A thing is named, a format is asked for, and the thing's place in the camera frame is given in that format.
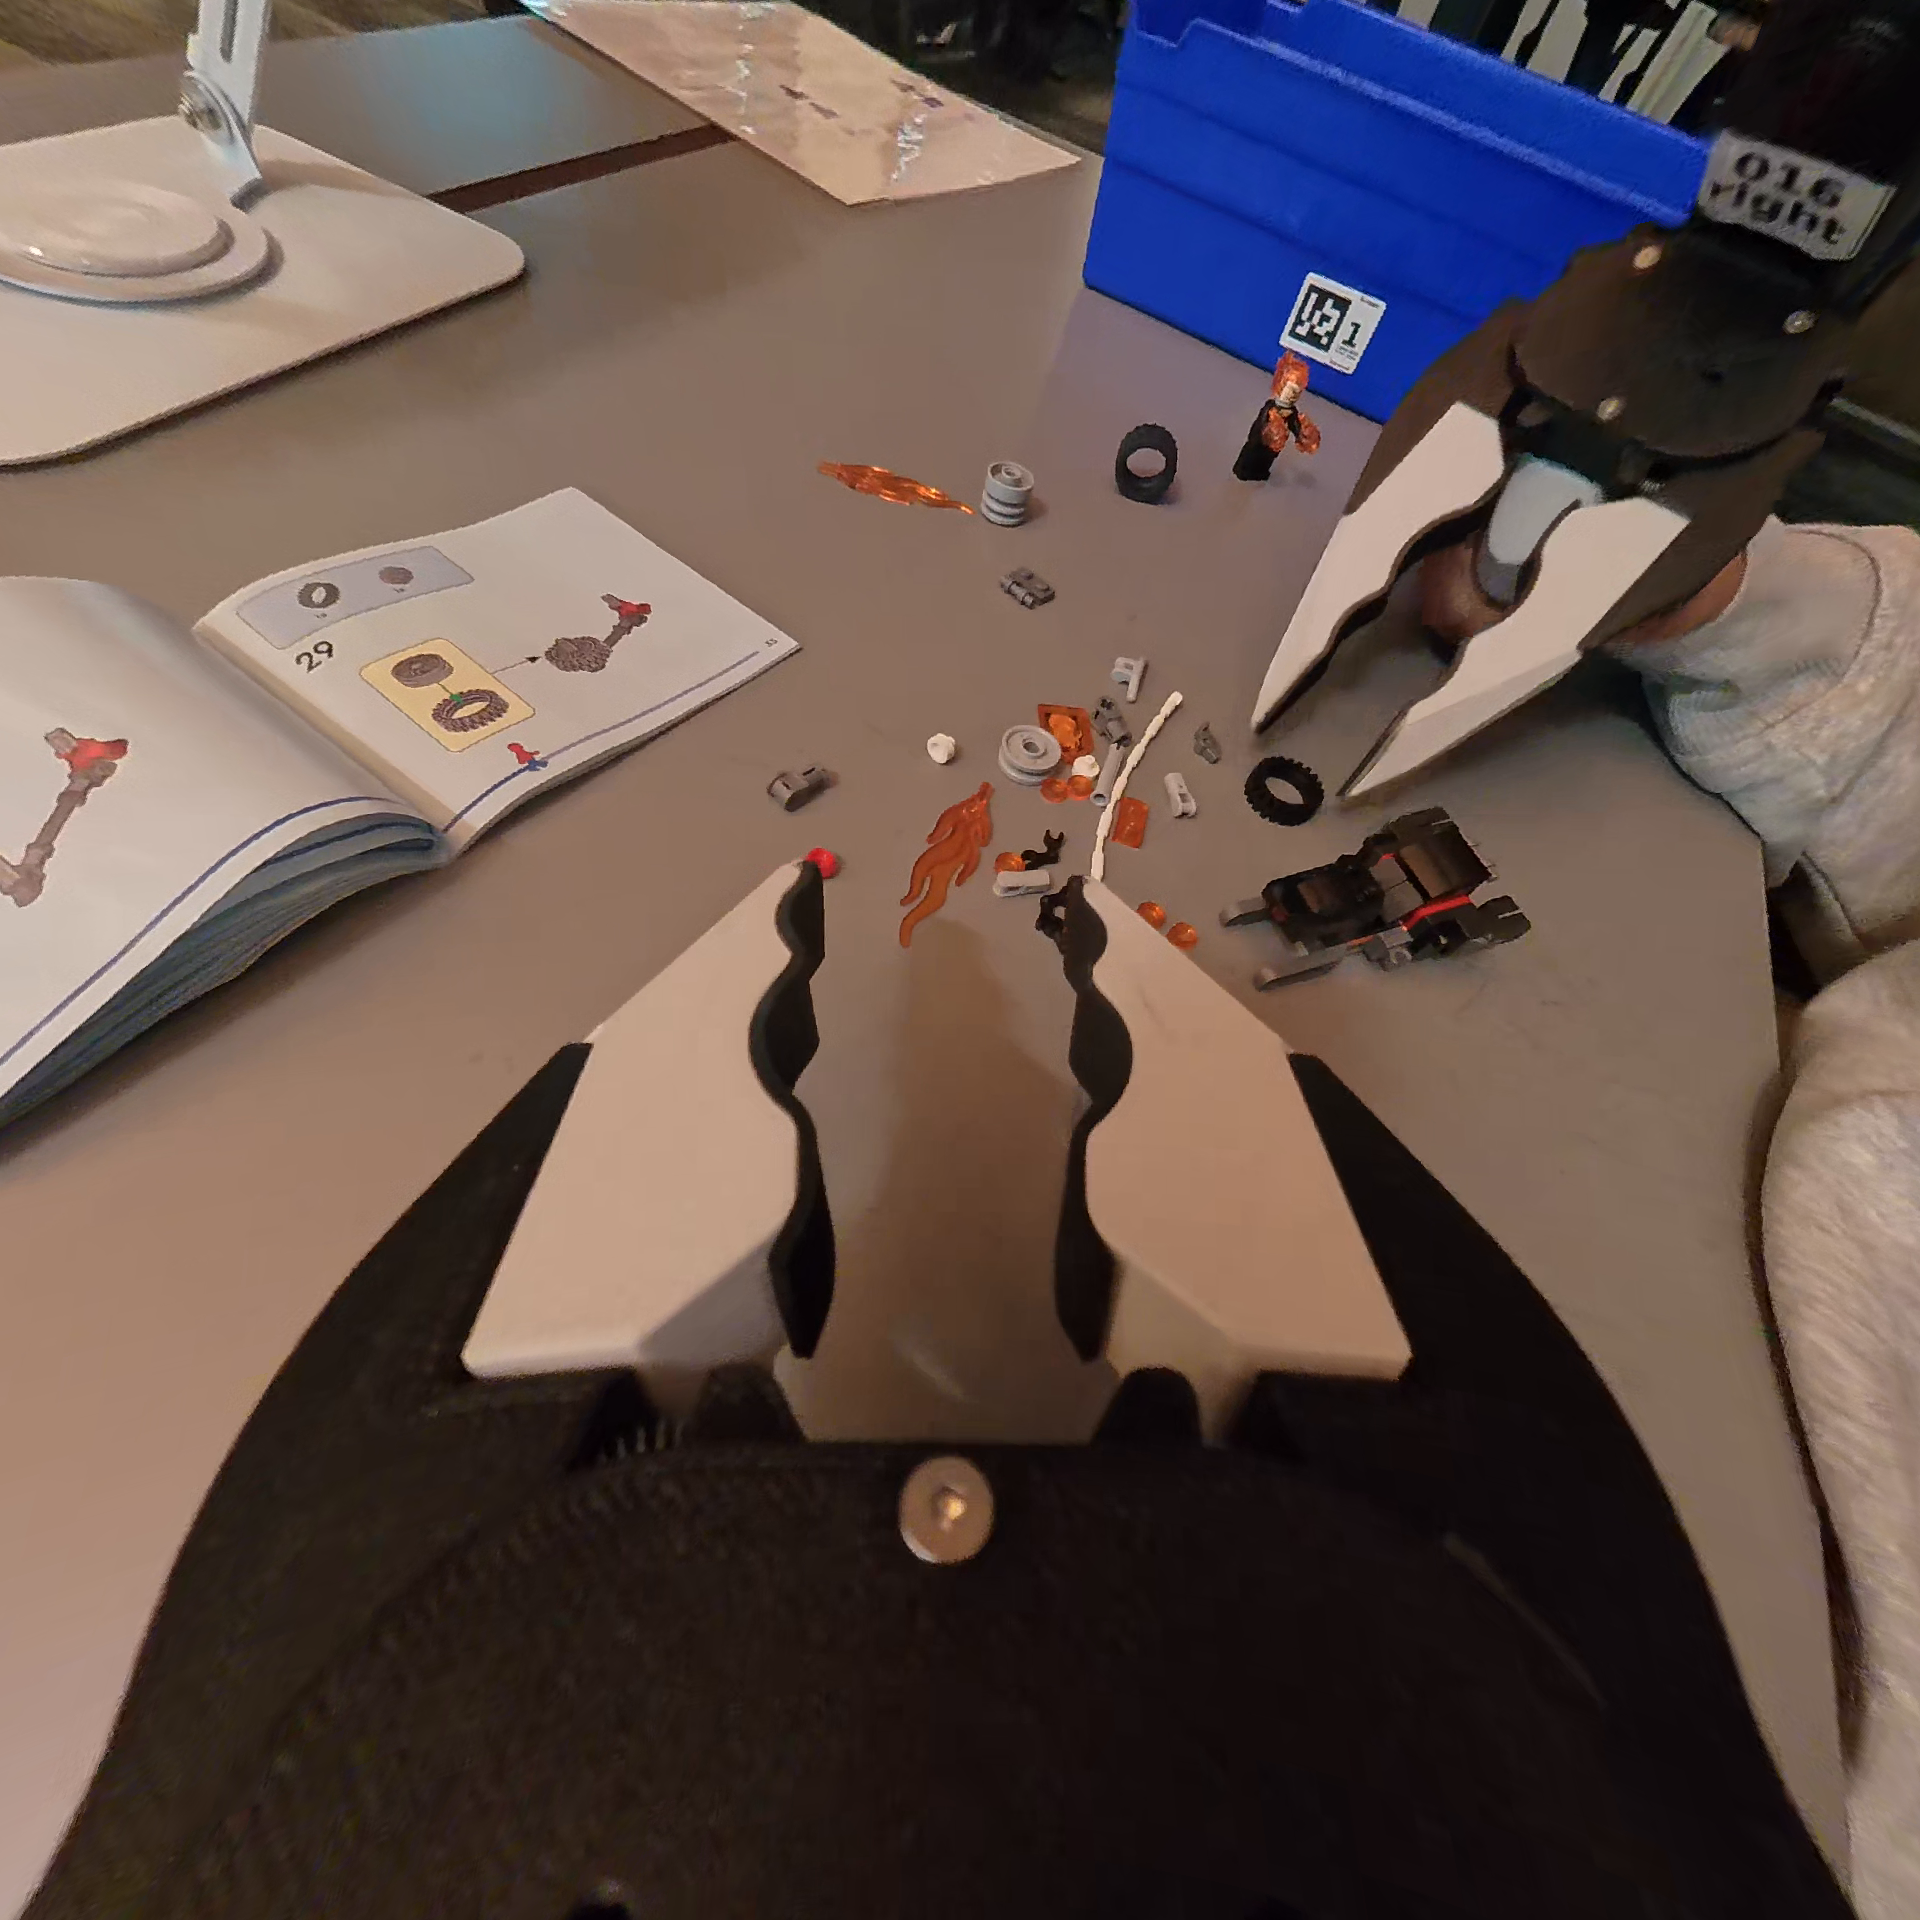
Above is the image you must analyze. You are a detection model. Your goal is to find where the orange lego flame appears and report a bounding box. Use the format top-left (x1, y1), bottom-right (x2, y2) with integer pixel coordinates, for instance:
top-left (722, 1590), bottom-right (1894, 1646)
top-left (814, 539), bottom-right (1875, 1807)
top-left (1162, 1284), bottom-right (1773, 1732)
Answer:
top-left (816, 459), bottom-right (980, 519)
top-left (897, 781), bottom-right (1000, 951)

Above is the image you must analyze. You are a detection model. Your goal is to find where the lego instruction booklet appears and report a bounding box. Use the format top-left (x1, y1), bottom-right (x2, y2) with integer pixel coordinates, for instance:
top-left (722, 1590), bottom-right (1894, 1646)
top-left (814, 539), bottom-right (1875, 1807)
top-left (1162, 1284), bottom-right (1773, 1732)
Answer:
top-left (0, 484), bottom-right (804, 1129)

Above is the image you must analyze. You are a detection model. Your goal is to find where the white flexible lego tube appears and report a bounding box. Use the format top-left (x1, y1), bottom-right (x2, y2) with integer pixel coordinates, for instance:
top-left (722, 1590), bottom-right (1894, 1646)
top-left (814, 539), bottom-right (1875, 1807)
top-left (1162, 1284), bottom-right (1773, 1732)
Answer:
top-left (1089, 687), bottom-right (1189, 883)

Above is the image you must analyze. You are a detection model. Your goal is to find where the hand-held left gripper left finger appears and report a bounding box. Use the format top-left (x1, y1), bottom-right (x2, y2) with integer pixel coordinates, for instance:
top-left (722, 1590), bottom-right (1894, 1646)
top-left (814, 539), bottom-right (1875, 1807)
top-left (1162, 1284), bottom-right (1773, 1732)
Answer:
top-left (459, 858), bottom-right (840, 1425)

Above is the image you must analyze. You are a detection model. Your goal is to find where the person's right hand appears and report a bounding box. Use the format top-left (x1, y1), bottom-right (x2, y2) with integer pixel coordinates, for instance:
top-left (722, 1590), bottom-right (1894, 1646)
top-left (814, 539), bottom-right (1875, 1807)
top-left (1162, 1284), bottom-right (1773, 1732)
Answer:
top-left (1414, 539), bottom-right (1505, 666)

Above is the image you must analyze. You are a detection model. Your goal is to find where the blue plastic bin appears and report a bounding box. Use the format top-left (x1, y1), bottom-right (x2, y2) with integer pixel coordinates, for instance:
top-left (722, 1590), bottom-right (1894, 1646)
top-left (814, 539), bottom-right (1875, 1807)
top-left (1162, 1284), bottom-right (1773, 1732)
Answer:
top-left (1078, 0), bottom-right (1721, 425)

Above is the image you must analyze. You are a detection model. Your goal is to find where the black lego motorcycle build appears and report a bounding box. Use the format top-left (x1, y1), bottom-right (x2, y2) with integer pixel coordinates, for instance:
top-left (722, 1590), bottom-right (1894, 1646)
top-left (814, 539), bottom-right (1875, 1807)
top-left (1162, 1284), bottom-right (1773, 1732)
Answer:
top-left (1219, 805), bottom-right (1536, 994)

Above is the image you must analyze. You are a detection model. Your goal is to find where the flame lego minifigure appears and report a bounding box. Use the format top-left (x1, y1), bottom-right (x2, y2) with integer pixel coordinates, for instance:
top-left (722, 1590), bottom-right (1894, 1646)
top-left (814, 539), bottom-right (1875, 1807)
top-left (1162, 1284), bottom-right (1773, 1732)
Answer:
top-left (1230, 349), bottom-right (1328, 484)

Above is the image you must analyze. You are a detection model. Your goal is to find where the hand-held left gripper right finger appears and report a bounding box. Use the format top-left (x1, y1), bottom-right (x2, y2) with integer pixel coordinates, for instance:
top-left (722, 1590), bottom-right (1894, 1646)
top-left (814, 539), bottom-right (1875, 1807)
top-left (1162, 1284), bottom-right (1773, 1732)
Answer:
top-left (1046, 877), bottom-right (1414, 1444)

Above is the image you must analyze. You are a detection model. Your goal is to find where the white laptop stand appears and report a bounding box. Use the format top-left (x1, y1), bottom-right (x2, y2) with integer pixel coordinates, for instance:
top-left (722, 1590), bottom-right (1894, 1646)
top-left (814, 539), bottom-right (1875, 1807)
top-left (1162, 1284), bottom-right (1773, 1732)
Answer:
top-left (0, 0), bottom-right (530, 470)

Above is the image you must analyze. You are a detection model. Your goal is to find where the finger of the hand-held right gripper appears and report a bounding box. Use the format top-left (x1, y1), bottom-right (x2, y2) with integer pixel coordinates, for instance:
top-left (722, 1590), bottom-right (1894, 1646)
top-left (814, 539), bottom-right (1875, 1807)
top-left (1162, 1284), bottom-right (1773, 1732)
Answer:
top-left (1338, 491), bottom-right (1697, 805)
top-left (1249, 402), bottom-right (1512, 741)

